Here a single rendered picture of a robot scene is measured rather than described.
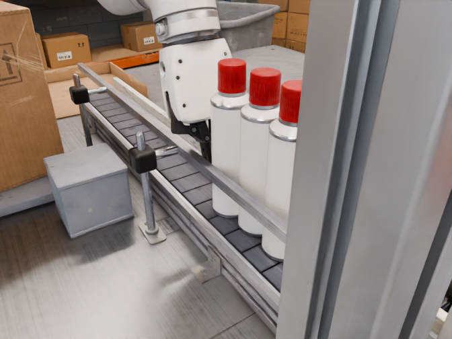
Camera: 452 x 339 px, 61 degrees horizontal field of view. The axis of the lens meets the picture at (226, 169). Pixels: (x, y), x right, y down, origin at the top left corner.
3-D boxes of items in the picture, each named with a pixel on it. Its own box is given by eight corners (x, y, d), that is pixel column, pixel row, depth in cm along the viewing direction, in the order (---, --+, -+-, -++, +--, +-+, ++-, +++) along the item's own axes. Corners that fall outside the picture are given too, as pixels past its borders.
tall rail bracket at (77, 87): (121, 148, 80) (109, 70, 72) (86, 157, 77) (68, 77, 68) (116, 142, 83) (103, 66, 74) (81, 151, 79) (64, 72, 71)
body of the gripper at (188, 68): (165, 32, 45) (185, 126, 47) (236, 23, 50) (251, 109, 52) (142, 44, 51) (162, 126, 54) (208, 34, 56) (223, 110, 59)
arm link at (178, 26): (165, 12, 44) (171, 39, 45) (229, 6, 48) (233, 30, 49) (141, 27, 51) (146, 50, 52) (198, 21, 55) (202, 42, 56)
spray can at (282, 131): (313, 252, 46) (338, 87, 36) (279, 269, 44) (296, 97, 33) (285, 229, 50) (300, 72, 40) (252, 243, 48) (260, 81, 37)
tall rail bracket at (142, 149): (191, 223, 59) (185, 124, 50) (146, 241, 55) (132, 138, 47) (181, 213, 61) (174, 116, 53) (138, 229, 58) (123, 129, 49)
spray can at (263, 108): (285, 227, 50) (300, 72, 40) (255, 243, 47) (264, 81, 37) (259, 208, 54) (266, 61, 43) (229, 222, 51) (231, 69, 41)
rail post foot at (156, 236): (168, 239, 56) (167, 235, 55) (151, 246, 54) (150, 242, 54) (153, 218, 60) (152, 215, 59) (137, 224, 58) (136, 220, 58)
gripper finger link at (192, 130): (191, 126, 50) (202, 175, 52) (212, 121, 52) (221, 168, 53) (181, 126, 53) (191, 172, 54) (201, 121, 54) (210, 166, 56)
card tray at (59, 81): (148, 100, 105) (147, 86, 103) (49, 121, 93) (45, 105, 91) (111, 73, 127) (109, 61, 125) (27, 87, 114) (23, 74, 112)
